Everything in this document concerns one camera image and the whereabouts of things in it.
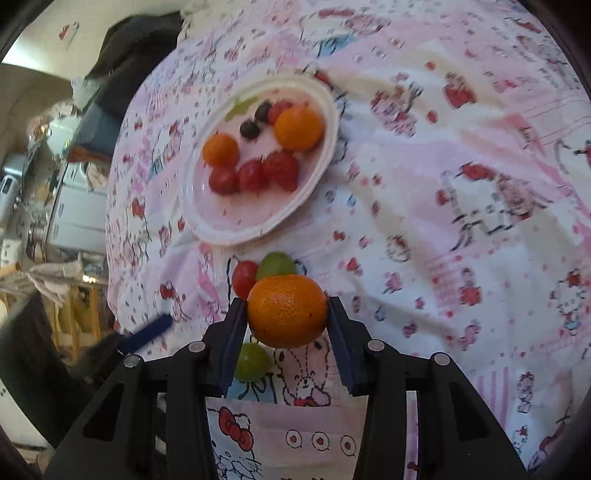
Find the large red strawberry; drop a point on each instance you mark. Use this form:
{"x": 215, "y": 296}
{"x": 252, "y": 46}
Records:
{"x": 281, "y": 168}

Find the dark purple grape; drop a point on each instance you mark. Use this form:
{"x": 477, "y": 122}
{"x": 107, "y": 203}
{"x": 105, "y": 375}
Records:
{"x": 249, "y": 129}
{"x": 263, "y": 111}

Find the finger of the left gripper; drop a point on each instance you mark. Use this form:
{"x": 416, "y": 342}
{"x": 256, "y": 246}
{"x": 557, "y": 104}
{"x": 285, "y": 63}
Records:
{"x": 156, "y": 328}

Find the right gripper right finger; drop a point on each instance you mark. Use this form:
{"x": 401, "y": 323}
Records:
{"x": 349, "y": 339}

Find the blue orange cushion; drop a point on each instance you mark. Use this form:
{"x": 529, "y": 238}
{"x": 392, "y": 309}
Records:
{"x": 96, "y": 135}

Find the small orange tangerine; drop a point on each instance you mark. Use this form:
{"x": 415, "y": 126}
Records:
{"x": 220, "y": 150}

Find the green grape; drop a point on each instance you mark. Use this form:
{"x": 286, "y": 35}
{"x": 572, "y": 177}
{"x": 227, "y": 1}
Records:
{"x": 276, "y": 263}
{"x": 253, "y": 363}

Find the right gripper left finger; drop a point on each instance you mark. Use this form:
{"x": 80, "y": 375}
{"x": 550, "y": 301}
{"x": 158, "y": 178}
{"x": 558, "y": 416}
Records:
{"x": 223, "y": 341}

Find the black clothing pile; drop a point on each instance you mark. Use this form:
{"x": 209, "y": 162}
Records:
{"x": 131, "y": 49}

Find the pink strawberry pattern plate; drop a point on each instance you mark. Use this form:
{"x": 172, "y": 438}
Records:
{"x": 258, "y": 157}

